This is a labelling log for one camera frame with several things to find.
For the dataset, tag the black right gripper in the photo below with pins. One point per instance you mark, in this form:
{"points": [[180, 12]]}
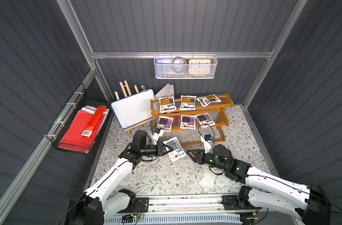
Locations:
{"points": [[201, 156]]}

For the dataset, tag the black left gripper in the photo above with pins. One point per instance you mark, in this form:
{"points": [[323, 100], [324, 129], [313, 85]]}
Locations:
{"points": [[159, 149]]}

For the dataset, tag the white plain bag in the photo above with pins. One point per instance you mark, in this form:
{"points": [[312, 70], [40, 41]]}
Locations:
{"points": [[208, 178], [178, 151]]}

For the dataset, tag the purple coffee bag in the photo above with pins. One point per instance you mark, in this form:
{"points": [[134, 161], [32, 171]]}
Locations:
{"points": [[188, 122], [204, 120], [165, 123]]}

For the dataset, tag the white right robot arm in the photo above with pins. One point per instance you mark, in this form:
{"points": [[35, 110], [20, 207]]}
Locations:
{"points": [[309, 204]]}

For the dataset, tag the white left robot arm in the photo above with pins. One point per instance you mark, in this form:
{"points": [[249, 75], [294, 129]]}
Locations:
{"points": [[127, 162]]}

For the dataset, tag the orange wooden three-tier shelf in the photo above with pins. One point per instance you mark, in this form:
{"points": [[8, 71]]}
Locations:
{"points": [[217, 112]]}

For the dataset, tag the white book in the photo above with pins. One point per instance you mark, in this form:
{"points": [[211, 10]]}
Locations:
{"points": [[166, 91]]}

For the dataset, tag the wooden easel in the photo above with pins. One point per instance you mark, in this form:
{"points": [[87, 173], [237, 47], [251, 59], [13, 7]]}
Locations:
{"points": [[127, 92]]}

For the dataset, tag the small green circuit board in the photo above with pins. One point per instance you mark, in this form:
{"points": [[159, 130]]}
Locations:
{"points": [[130, 218]]}

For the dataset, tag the red long box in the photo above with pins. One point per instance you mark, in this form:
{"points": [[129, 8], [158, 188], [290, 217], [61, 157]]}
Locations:
{"points": [[93, 122]]}

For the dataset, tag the yellow square clock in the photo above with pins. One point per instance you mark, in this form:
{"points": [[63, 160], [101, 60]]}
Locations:
{"points": [[199, 67]]}

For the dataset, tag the round grey tape roll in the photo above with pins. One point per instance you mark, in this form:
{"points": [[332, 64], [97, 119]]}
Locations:
{"points": [[178, 65]]}

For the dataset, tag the blue box in basket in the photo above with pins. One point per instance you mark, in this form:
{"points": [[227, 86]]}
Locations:
{"points": [[163, 63]]}

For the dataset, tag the red folder stack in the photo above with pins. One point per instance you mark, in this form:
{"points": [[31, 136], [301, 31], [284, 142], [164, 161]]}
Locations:
{"points": [[72, 140]]}

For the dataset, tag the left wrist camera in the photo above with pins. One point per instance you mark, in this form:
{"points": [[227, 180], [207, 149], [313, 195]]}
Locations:
{"points": [[157, 133]]}

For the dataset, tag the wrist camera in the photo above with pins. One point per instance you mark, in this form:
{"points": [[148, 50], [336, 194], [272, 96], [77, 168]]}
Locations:
{"points": [[157, 133], [208, 143]]}

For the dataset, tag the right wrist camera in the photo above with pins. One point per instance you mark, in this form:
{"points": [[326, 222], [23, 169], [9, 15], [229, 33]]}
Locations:
{"points": [[208, 143]]}

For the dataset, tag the white board blue frame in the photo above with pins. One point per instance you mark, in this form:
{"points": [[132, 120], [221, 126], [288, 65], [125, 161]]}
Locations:
{"points": [[133, 109]]}

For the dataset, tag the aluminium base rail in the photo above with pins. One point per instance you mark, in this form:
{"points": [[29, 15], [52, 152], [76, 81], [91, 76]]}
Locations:
{"points": [[181, 203]]}

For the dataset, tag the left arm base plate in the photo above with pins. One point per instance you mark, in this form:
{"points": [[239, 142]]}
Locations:
{"points": [[139, 204]]}

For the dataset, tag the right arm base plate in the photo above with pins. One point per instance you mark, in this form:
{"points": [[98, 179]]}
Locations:
{"points": [[238, 201]]}

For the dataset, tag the white wire wall basket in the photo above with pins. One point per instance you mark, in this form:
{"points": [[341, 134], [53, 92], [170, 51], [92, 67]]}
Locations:
{"points": [[168, 74]]}

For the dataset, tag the black wire side basket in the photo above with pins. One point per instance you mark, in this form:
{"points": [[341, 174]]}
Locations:
{"points": [[82, 98]]}

